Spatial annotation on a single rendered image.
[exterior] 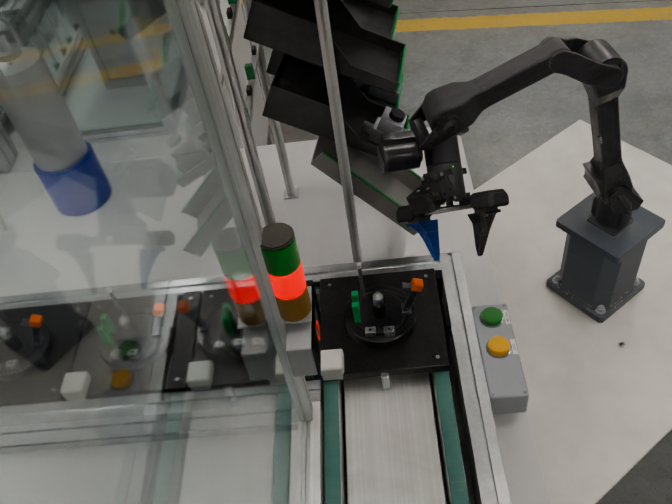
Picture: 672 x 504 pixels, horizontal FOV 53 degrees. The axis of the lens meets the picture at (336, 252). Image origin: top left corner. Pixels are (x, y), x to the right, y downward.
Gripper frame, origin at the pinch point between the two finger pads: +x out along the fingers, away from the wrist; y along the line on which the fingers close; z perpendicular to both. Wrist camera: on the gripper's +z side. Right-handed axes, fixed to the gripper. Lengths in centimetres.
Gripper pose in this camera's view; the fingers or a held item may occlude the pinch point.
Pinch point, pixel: (454, 237)
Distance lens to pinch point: 112.7
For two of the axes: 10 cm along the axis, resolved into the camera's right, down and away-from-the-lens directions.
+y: 7.3, -1.0, -6.7
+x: 1.6, 9.9, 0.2
